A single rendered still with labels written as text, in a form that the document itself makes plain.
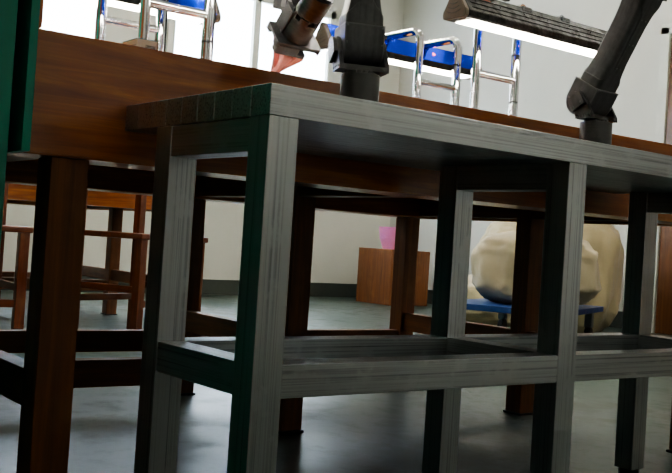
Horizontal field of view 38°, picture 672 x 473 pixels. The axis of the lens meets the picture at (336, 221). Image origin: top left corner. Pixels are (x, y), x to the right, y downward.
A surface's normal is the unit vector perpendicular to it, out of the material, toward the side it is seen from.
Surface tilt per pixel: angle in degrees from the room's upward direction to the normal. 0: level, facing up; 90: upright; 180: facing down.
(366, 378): 90
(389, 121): 90
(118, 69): 90
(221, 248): 90
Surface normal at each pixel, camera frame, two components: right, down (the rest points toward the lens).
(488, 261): -0.62, -0.34
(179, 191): 0.62, 0.02
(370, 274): -0.79, -0.07
